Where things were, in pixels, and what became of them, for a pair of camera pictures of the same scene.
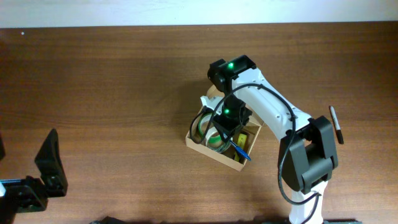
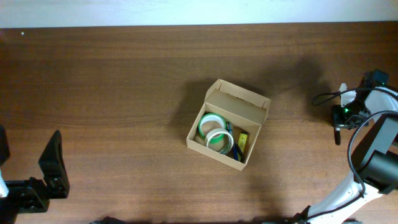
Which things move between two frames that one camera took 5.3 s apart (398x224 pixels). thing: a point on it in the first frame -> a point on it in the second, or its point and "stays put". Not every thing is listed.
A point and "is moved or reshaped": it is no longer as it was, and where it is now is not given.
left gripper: (34, 189) stays put
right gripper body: (224, 126) -> (336, 117)
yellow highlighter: (241, 144) stays put
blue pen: (240, 151) is moved or reshaped
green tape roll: (203, 122) stays put
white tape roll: (214, 142) stays put
